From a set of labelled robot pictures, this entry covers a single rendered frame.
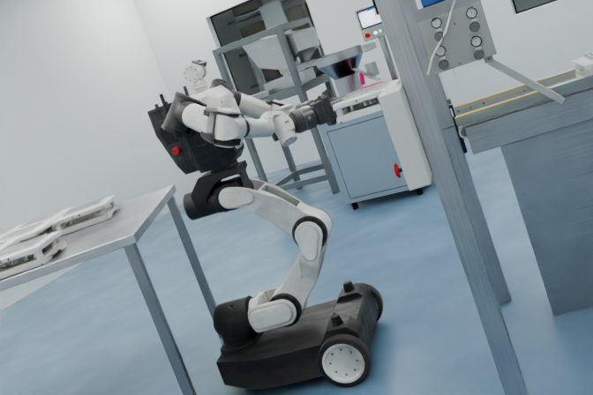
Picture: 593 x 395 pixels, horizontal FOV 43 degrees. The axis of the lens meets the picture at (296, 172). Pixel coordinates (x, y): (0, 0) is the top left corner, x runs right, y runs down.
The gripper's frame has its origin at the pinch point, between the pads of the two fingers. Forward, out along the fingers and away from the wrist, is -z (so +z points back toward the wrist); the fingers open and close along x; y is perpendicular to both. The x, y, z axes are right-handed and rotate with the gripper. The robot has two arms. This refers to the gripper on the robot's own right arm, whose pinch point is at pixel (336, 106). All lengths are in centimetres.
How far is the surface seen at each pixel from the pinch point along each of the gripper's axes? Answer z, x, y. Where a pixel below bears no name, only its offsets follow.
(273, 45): -100, -37, -347
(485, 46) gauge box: -43, -3, 39
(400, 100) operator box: 19, -3, 91
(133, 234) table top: 86, 17, -11
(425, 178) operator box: 19, 18, 91
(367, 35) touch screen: -137, -18, -246
